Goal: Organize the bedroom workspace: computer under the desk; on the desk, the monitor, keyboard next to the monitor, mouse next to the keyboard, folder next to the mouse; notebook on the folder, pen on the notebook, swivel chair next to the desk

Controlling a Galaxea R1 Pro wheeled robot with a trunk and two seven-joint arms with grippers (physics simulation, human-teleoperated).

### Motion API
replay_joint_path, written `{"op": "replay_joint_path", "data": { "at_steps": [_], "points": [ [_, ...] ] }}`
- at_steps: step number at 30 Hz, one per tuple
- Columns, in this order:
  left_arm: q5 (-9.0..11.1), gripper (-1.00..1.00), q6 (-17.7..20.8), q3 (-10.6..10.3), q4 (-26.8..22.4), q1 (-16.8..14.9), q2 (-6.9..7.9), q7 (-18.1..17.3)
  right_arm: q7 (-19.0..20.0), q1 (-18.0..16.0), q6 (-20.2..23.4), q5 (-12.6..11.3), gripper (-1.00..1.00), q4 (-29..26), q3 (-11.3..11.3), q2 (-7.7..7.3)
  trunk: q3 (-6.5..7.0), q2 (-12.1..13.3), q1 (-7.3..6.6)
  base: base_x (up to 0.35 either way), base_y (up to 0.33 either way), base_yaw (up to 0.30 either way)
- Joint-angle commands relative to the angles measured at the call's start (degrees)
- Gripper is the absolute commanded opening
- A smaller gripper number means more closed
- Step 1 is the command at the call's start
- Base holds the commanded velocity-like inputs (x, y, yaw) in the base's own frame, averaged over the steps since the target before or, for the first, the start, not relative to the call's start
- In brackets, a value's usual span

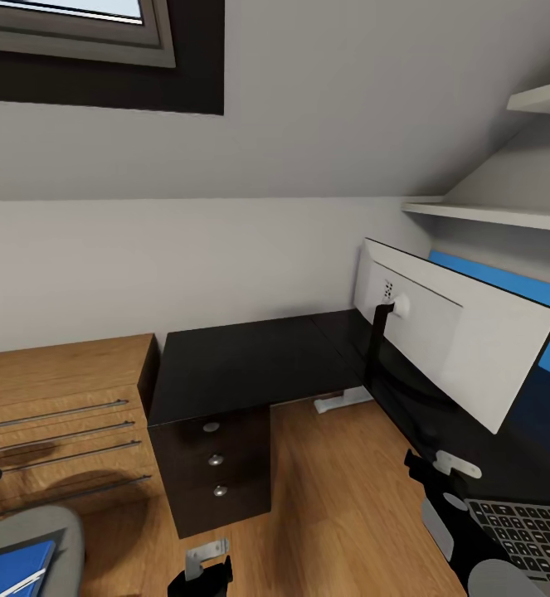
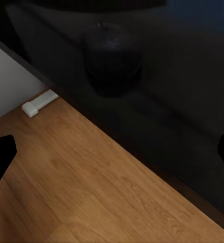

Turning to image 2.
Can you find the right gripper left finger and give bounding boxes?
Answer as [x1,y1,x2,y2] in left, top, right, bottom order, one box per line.
[0,135,17,180]

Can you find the mouse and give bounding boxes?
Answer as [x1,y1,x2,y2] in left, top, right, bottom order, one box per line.
[78,22,142,83]

